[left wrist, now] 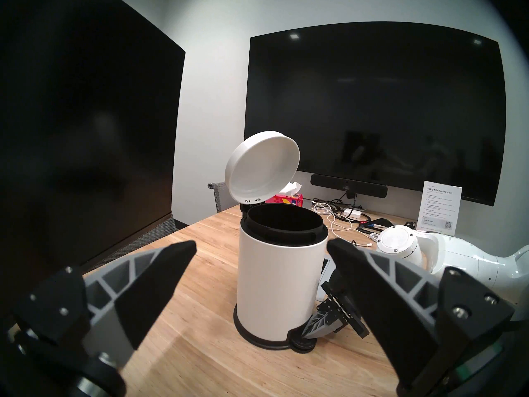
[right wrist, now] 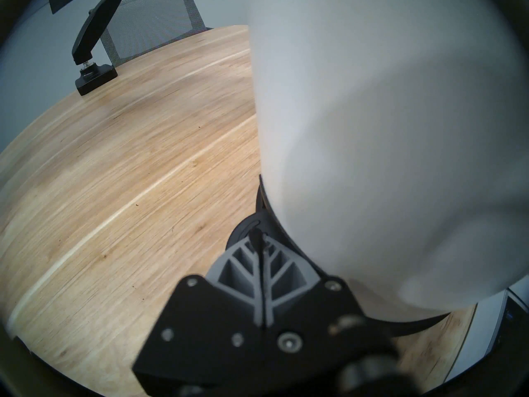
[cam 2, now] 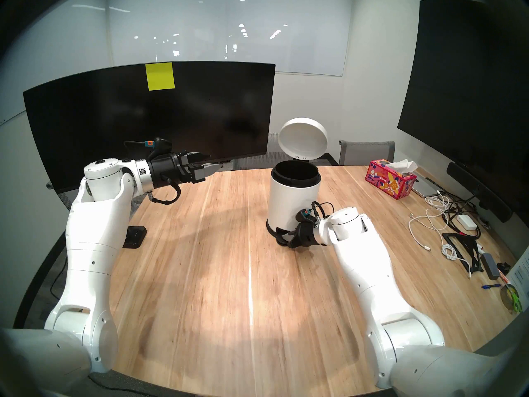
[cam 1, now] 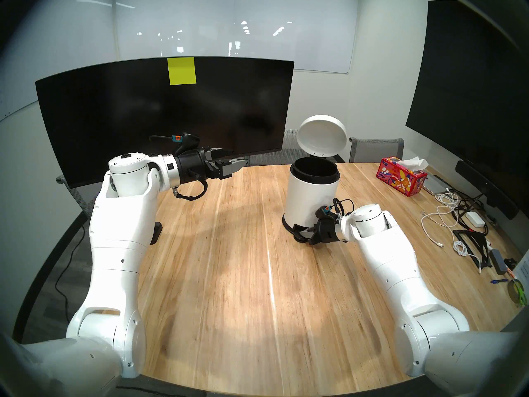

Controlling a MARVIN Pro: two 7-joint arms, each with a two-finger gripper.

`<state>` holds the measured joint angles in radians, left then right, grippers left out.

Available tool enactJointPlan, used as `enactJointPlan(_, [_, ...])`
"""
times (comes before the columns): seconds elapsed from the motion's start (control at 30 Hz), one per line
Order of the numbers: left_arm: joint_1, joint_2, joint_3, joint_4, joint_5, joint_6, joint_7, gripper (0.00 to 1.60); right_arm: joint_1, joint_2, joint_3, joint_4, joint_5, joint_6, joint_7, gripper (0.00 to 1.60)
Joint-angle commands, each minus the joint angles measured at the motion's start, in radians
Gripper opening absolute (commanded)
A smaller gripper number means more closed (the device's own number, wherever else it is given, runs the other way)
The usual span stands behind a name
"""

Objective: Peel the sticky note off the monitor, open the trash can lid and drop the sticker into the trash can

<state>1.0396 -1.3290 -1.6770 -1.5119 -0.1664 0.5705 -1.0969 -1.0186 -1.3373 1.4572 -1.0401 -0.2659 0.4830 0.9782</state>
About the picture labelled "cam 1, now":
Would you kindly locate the green scissors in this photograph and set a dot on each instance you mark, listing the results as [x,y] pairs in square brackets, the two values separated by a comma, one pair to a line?
[523,295]

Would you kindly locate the black triangular stand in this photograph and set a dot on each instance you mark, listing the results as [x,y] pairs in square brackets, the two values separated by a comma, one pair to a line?
[461,233]

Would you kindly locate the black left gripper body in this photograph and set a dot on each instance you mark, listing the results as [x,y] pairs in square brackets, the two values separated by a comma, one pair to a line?
[192,168]

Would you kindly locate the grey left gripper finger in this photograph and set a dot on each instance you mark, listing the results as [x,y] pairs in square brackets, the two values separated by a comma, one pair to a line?
[219,153]
[229,168]

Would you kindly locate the grey adapter hub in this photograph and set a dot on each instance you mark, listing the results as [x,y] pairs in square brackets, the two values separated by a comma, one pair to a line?
[499,261]

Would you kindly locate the white pedal trash can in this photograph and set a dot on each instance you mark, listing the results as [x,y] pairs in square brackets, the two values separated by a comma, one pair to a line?
[308,197]

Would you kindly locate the white paper sign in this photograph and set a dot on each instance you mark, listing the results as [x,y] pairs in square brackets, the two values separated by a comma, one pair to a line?
[524,272]

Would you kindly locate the white power adapter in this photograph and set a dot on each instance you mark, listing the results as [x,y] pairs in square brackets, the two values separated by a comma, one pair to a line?
[475,219]

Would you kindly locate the glass wall whiteboard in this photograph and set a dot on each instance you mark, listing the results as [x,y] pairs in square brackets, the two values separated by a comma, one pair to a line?
[297,28]

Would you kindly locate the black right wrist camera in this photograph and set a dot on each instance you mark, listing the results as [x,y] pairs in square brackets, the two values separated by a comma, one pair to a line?
[324,213]

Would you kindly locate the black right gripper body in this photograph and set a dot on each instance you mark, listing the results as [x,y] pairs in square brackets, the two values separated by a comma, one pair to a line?
[328,230]

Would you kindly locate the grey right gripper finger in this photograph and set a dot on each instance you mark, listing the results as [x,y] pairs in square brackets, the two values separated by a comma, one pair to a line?
[312,240]
[306,233]

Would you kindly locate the white trash can lid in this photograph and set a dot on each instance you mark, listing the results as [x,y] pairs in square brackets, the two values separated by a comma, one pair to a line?
[321,133]

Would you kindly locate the small black adapter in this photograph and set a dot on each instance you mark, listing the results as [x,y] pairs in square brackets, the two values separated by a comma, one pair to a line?
[511,262]

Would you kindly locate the pink patterned tissue box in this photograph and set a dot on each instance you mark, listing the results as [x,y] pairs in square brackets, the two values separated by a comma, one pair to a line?
[399,179]

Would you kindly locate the black trash can pedal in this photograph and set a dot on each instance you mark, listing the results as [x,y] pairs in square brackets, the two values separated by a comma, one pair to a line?
[298,235]

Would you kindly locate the silver laptop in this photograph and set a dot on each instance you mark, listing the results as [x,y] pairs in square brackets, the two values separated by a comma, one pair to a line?
[434,185]

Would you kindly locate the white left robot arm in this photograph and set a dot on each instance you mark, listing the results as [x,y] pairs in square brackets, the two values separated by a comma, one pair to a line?
[120,235]

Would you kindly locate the curved black computer monitor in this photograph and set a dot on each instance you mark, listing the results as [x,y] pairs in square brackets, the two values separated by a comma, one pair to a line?
[248,111]

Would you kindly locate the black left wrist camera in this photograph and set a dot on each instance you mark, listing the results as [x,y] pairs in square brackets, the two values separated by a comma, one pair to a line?
[189,143]

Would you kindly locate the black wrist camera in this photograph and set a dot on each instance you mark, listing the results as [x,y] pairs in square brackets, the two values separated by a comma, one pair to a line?
[324,213]
[189,143]

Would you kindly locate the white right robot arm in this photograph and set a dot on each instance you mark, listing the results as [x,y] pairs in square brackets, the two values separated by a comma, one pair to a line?
[405,276]

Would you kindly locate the yellow sticky note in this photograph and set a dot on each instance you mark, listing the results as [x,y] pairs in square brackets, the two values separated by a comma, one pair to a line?
[182,71]

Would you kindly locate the grey mesh office chair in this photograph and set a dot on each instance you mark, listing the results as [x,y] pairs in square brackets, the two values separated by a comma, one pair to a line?
[285,152]
[376,150]

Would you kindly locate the large black wall television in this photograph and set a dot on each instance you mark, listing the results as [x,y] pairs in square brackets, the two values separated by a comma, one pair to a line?
[471,90]

